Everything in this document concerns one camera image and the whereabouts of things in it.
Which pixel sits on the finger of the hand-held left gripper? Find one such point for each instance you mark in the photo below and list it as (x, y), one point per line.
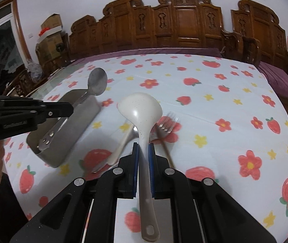
(19, 101)
(57, 109)

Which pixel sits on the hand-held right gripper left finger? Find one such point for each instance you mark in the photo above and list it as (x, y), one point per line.
(134, 169)

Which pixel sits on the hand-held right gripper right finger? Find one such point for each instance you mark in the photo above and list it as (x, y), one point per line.
(151, 169)

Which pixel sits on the rectangular metal tin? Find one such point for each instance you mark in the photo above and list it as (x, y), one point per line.
(80, 124)

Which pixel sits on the plain metal spoon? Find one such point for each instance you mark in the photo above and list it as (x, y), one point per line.
(123, 144)

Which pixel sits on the metal fork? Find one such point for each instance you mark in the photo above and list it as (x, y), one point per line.
(165, 127)

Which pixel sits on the white speckled ladle spoon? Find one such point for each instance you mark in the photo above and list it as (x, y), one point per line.
(140, 111)

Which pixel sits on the wooden side chair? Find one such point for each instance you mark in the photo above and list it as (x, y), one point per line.
(24, 83)

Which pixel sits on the crumpled clear plastic bag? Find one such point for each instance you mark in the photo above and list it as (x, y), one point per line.
(35, 69)

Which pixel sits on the large brown cardboard box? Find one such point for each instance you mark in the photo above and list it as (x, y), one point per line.
(47, 52)

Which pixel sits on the black standing fan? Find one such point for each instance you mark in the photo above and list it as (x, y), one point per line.
(59, 48)

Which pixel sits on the red crumpled item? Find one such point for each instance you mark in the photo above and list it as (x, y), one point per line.
(43, 31)

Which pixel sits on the flat white box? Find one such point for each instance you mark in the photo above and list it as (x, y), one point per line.
(51, 34)

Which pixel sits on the small brown cardboard box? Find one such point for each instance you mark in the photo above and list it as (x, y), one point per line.
(52, 22)

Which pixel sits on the long purple sofa cushion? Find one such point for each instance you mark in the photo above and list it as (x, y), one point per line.
(159, 51)

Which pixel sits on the carved wooden sofa bench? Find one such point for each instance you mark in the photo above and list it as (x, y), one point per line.
(184, 17)

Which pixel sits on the square purple armchair cushion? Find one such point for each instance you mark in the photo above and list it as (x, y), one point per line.
(283, 78)

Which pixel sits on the carved wooden armchair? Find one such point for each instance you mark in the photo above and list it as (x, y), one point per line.
(258, 22)

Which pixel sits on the wooden door frame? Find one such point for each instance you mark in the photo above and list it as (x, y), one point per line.
(19, 30)

